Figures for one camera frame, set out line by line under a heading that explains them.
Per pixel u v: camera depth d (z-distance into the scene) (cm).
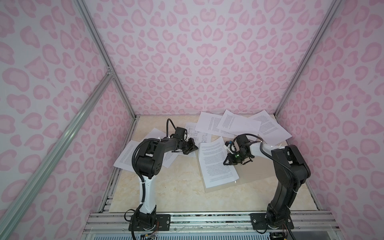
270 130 110
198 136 107
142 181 57
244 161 82
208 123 116
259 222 74
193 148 93
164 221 73
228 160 87
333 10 70
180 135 85
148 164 56
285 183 50
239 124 114
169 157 97
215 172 90
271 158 51
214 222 75
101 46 81
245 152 75
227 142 92
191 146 92
